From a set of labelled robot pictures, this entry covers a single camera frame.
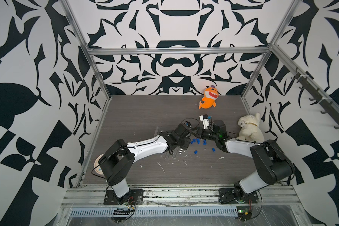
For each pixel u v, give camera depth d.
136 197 0.74
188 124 0.77
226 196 0.74
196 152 0.90
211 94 1.11
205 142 0.94
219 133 0.71
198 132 0.81
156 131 0.99
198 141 0.94
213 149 0.91
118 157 0.50
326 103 0.58
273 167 0.46
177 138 0.66
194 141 0.95
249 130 0.88
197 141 0.94
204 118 0.83
